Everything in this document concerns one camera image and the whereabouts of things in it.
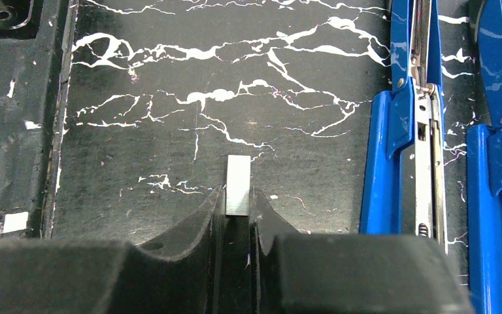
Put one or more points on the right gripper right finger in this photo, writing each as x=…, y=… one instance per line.
x=346, y=273

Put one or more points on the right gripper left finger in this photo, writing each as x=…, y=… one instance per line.
x=175, y=272

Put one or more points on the grey staple strip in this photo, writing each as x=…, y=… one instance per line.
x=238, y=185

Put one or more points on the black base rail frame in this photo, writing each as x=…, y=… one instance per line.
x=31, y=58

